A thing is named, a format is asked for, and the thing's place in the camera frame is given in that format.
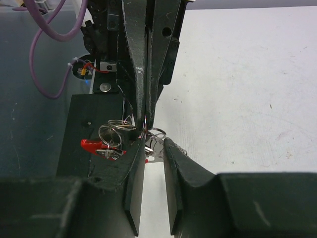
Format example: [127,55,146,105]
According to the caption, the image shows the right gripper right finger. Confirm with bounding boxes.
[163,138,317,238]

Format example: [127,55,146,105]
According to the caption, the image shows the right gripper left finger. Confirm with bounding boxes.
[0,139,145,238]

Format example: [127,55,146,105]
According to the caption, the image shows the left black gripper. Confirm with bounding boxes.
[81,0,187,129]

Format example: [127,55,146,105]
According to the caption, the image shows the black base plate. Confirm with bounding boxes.
[55,71,134,178]

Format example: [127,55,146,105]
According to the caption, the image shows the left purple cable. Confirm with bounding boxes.
[12,0,96,100]

